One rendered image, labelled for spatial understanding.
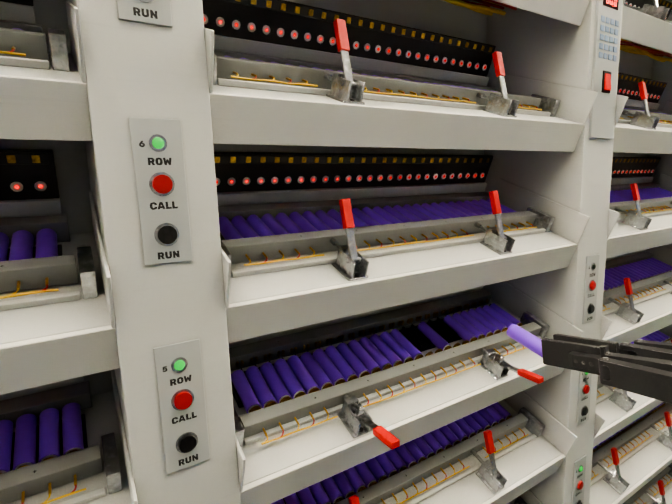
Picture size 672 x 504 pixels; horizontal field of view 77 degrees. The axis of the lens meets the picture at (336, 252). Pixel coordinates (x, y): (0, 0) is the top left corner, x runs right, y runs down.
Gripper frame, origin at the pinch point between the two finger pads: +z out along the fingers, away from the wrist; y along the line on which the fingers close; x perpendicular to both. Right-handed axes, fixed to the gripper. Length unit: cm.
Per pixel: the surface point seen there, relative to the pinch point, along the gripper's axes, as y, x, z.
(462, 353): -2.6, 4.1, 19.6
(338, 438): 22.3, 8.1, 17.7
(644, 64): -91, -53, 25
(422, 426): 9.3, 10.9, 17.1
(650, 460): -67, 47, 22
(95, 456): 47, 3, 23
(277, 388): 26.7, 2.3, 24.2
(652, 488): -83, 64, 29
